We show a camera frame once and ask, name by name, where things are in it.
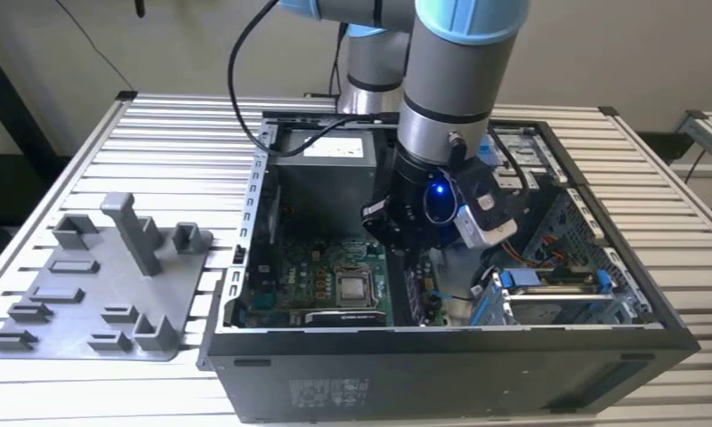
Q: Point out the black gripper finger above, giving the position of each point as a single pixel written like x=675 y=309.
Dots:
x=380 y=222

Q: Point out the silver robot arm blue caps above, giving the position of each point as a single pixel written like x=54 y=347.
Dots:
x=451 y=80

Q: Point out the grey power supply unit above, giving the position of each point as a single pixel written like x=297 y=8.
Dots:
x=323 y=195

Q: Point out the green motherboard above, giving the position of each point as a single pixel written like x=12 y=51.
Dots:
x=308 y=267

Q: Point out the silver CPU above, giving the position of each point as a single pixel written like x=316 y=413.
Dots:
x=355 y=290

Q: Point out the blue plastic drive latch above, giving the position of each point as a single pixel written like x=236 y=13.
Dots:
x=488 y=149

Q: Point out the black graphics card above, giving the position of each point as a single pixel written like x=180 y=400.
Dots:
x=344 y=318

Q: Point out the metal drive cage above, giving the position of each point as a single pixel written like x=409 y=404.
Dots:
x=522 y=138

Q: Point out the hard disk in blue carrier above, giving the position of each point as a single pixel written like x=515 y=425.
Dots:
x=519 y=279

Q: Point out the perforated metal disk cage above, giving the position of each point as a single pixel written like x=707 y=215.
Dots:
x=582 y=240

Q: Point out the black open PC case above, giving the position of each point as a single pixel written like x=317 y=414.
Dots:
x=391 y=369

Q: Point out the black table corner cap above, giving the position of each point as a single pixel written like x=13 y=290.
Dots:
x=125 y=94
x=610 y=111

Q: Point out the black box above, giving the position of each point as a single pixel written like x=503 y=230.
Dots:
x=664 y=147

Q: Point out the grey plastic parts rack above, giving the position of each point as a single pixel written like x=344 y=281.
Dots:
x=95 y=284

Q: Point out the aluminium side table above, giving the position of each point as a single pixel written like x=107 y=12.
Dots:
x=708 y=133

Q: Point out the small black hanging object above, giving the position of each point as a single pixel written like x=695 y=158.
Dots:
x=139 y=9

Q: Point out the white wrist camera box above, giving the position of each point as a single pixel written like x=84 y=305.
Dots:
x=487 y=213

